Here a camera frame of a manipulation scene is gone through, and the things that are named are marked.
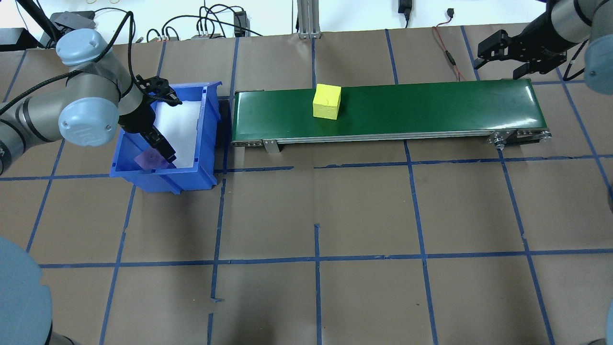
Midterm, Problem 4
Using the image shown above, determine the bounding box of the purple foam block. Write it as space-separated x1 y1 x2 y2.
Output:
134 149 169 170

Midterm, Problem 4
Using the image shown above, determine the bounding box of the yellow foam block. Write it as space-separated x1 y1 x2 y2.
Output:
313 84 342 120

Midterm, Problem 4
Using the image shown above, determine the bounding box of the white foam bin liner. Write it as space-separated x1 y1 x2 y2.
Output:
152 98 202 169

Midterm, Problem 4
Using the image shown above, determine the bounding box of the blue plastic bin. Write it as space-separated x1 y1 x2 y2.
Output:
109 81 223 195

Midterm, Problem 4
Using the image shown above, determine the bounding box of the green conveyor belt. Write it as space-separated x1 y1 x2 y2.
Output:
231 78 552 155

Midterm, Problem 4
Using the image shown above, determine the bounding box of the thin red cable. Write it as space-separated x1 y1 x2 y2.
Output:
432 24 469 82

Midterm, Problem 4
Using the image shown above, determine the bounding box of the black camera stand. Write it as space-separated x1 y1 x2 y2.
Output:
0 0 96 52

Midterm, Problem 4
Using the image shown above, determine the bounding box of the aluminium frame bracket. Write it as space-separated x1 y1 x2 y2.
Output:
297 0 322 39

